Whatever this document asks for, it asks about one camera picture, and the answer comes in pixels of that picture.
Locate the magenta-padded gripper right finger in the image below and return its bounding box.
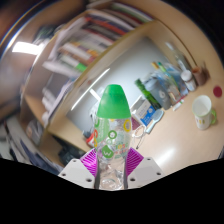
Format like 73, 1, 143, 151
124, 147, 164, 189

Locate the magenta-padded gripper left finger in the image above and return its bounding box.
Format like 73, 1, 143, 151
58, 148, 99, 189

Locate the clear bottle with green cap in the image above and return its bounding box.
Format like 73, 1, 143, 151
93, 84, 133, 191

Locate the light blue hairbrush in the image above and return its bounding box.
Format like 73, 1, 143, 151
145, 108, 165, 135

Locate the blue and white carton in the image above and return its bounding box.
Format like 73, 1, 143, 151
131, 98, 156, 127

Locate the white marker pen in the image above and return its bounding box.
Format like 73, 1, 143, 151
171, 98, 185, 112

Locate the grey shaker bottle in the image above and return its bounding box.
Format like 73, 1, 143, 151
146, 74, 173, 109

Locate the white light bar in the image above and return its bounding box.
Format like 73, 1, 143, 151
69, 68, 111, 111

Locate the brown jar with white lid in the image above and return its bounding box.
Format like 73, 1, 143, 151
180, 69, 198, 92

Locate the clear bottle with white cap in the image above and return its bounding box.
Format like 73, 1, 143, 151
166, 41, 193, 73

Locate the white mug with green handle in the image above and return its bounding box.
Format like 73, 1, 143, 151
192, 94, 218, 131

